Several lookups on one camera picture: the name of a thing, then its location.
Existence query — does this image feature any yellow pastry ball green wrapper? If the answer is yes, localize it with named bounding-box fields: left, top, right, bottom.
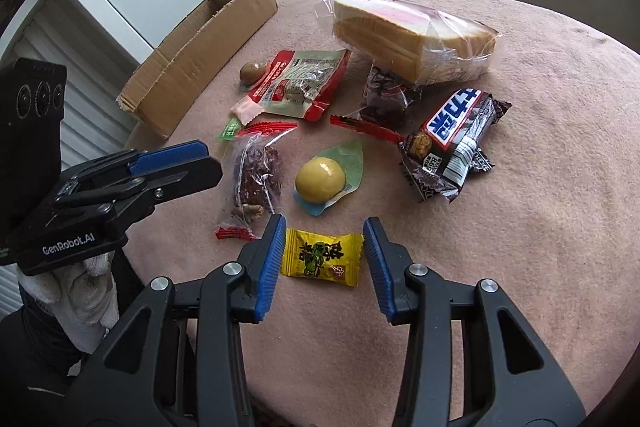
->
left=294, top=140, right=365, bottom=218

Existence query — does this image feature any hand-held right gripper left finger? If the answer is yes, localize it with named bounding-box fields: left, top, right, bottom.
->
left=60, top=213, right=288, bottom=427

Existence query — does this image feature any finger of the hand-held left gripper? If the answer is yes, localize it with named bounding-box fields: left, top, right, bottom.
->
left=59, top=140, right=211, bottom=188
left=52, top=156, right=224, bottom=228

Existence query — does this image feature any small green candy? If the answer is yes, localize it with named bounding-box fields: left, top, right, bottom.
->
left=216, top=117, right=243, bottom=142

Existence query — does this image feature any white slatted panel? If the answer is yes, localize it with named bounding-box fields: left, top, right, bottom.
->
left=0, top=13, right=146, bottom=308

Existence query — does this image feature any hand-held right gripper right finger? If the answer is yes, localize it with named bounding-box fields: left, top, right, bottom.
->
left=362, top=216, right=588, bottom=427

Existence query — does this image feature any yellow candy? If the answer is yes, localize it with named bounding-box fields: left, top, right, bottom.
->
left=281, top=228, right=366, bottom=288

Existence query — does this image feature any clear packet of red dates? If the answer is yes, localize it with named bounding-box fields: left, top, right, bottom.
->
left=215, top=121, right=299, bottom=242

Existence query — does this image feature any red and green snack pouch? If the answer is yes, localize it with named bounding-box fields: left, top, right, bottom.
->
left=247, top=48, right=353, bottom=122

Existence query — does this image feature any brown chocolate bar wrapper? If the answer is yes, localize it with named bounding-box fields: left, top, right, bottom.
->
left=398, top=87, right=513, bottom=204

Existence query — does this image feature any bagged sliced bread loaf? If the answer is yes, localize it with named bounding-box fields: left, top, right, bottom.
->
left=315, top=0, right=501, bottom=86

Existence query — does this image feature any brown cardboard box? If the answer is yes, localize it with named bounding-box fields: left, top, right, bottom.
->
left=116, top=0, right=279, bottom=139

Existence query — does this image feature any pink candy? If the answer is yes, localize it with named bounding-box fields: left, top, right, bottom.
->
left=230, top=96, right=266, bottom=126

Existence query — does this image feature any person's left hand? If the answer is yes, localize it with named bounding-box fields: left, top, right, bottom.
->
left=16, top=249, right=122, bottom=356

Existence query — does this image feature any person's left forearm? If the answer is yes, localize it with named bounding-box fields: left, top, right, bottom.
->
left=0, top=292, right=101, bottom=427

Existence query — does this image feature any clear packet of dark snack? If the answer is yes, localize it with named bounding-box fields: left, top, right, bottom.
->
left=330, top=64, right=423, bottom=144

